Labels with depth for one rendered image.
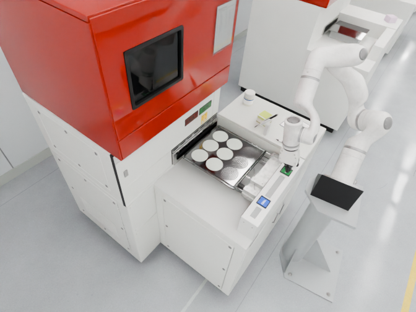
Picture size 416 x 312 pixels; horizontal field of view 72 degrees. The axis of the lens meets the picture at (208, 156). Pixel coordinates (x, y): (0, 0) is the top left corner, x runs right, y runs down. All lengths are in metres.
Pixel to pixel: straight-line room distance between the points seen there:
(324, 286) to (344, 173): 1.05
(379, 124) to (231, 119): 0.82
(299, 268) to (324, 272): 0.19
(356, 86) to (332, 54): 0.23
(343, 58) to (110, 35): 1.03
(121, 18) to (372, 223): 2.59
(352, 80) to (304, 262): 1.44
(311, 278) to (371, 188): 1.20
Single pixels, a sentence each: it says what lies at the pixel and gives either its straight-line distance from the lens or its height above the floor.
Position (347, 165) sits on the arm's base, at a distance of 1.69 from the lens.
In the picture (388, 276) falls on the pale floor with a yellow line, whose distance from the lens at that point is 2.76.
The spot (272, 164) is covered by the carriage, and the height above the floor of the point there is 0.88.
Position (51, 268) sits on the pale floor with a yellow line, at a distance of 2.49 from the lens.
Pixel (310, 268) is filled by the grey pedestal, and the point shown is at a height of 0.01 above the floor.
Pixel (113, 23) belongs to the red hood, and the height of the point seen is 1.78.
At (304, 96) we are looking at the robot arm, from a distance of 1.44.
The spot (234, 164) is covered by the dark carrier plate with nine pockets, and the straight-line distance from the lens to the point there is 1.67.
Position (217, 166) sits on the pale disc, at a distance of 1.65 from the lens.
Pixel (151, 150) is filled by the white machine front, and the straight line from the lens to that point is 1.47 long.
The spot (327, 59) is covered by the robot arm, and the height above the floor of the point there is 1.51.
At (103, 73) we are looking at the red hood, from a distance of 0.99.
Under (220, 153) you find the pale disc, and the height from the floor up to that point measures 0.90.
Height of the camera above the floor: 2.15
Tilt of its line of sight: 47 degrees down
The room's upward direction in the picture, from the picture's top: 6 degrees clockwise
